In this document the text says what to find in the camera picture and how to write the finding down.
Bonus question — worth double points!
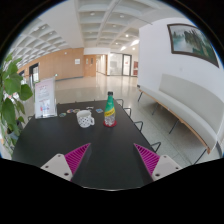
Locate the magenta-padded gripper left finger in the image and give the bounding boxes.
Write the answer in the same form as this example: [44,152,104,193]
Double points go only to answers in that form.
[40,142,93,184]

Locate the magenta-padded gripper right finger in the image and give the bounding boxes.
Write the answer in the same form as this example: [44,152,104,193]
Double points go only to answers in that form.
[132,142,183,184]

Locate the green drink bottle black cap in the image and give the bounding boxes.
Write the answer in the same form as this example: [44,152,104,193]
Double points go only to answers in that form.
[103,91,117,127]

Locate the white dotted mug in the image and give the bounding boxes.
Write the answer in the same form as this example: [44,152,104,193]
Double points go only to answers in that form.
[76,109,96,129]

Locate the clear acrylic sign stand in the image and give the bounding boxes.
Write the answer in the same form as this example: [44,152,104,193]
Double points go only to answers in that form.
[34,76,58,120]

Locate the green leafy plant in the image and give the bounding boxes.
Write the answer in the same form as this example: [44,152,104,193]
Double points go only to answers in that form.
[0,53,34,158]

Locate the framed landscape painting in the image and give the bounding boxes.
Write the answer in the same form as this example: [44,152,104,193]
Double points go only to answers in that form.
[167,23,220,69]

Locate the recessed ceiling lights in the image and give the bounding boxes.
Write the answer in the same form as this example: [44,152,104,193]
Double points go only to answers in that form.
[33,10,142,52]

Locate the long white wall bench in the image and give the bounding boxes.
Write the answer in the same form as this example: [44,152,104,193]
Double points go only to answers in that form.
[136,73,224,156]

